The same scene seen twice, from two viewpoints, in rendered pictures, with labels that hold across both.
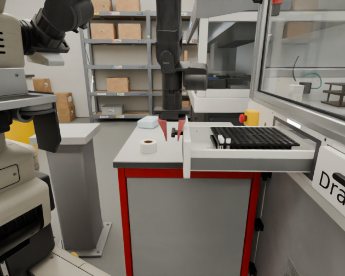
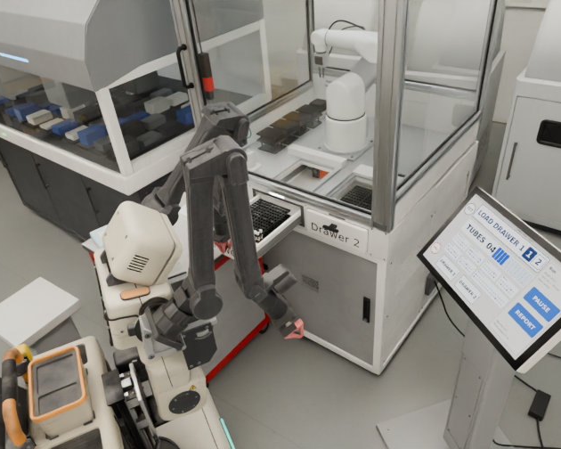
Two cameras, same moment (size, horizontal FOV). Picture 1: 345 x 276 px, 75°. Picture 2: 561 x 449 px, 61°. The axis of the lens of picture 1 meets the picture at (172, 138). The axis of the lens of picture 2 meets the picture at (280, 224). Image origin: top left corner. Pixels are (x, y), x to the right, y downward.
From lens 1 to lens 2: 1.47 m
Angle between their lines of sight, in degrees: 47
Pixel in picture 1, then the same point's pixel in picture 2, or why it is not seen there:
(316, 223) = (313, 246)
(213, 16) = (112, 82)
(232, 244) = not seen: hidden behind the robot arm
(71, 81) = not seen: outside the picture
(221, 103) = (152, 171)
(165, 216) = not seen: hidden behind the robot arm
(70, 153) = (60, 330)
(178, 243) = (223, 322)
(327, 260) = (325, 261)
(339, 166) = (320, 219)
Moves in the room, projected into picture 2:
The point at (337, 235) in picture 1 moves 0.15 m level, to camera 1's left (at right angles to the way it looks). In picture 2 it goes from (326, 248) to (307, 266)
